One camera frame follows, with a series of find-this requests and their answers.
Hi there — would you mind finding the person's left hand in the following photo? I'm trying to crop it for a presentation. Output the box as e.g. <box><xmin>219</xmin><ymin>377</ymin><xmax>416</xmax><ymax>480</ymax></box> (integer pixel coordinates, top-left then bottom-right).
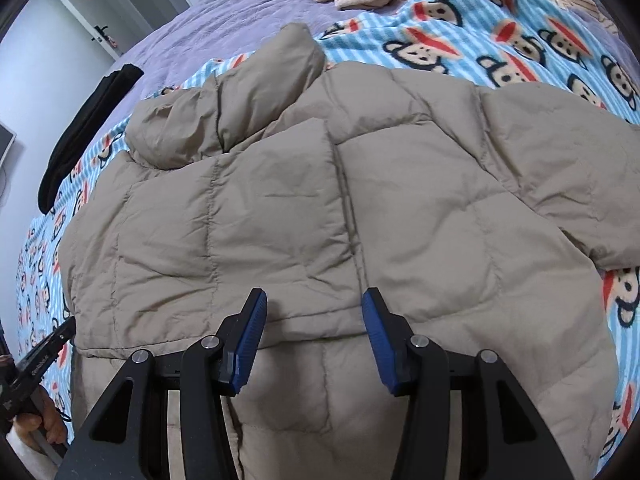
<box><xmin>12</xmin><ymin>389</ymin><xmax>69</xmax><ymax>446</ymax></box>

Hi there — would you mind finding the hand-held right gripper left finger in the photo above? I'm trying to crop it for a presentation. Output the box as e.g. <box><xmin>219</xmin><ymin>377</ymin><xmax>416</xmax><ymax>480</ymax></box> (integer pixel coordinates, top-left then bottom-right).
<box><xmin>55</xmin><ymin>287</ymin><xmax>268</xmax><ymax>480</ymax></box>

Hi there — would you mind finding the purple quilted bedspread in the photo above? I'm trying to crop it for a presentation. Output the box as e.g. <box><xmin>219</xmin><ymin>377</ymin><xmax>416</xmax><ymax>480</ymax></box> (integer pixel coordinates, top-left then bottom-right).
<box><xmin>107</xmin><ymin>0</ymin><xmax>623</xmax><ymax>103</ymax></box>

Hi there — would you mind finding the person's left forearm white sleeve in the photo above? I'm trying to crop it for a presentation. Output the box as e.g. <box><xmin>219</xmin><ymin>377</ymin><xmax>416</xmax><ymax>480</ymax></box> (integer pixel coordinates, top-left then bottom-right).
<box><xmin>4</xmin><ymin>430</ymin><xmax>62</xmax><ymax>480</ymax></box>

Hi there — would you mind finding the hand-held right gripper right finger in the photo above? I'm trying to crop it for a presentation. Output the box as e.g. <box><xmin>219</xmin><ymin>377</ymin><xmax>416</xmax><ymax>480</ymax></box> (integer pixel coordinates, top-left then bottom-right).
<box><xmin>360</xmin><ymin>287</ymin><xmax>577</xmax><ymax>480</ymax></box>

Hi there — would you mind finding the white framed monitor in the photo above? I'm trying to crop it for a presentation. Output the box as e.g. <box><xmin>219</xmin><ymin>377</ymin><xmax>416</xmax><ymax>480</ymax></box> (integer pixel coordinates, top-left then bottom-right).
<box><xmin>0</xmin><ymin>122</ymin><xmax>17</xmax><ymax>172</ymax></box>

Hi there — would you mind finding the black cloth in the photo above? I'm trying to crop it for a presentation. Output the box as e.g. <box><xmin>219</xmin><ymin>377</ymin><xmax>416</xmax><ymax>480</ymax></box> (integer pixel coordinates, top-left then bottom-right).
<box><xmin>39</xmin><ymin>63</ymin><xmax>146</xmax><ymax>213</ymax></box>

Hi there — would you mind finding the blue striped monkey print blanket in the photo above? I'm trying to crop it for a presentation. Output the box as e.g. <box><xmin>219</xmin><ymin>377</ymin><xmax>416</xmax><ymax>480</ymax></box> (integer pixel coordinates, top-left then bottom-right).
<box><xmin>15</xmin><ymin>0</ymin><xmax>640</xmax><ymax>476</ymax></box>

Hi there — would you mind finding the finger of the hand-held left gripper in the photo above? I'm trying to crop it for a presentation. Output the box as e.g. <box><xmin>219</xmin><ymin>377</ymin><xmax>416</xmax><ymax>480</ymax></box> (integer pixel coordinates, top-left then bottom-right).
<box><xmin>19</xmin><ymin>317</ymin><xmax>77</xmax><ymax>387</ymax></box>

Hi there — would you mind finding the beige puffer jacket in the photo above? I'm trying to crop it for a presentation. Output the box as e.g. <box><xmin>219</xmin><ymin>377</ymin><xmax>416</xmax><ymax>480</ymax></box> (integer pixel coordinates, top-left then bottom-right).
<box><xmin>59</xmin><ymin>22</ymin><xmax>640</xmax><ymax>480</ymax></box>

